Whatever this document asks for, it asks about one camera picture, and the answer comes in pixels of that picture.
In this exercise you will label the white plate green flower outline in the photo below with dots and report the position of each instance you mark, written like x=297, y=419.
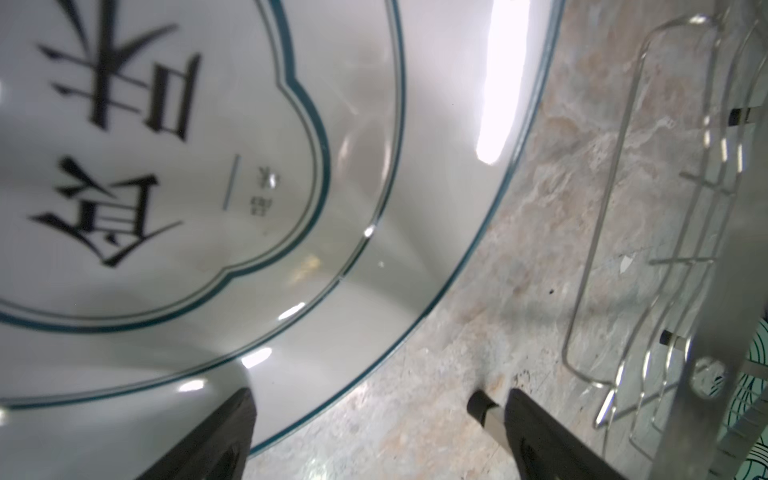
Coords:
x=204, y=196

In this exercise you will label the steel wire dish rack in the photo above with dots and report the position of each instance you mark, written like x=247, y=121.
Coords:
x=667, y=287

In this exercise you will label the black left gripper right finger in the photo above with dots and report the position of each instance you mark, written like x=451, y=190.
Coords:
x=544, y=449

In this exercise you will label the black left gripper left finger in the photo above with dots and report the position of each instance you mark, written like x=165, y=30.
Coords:
x=217, y=448

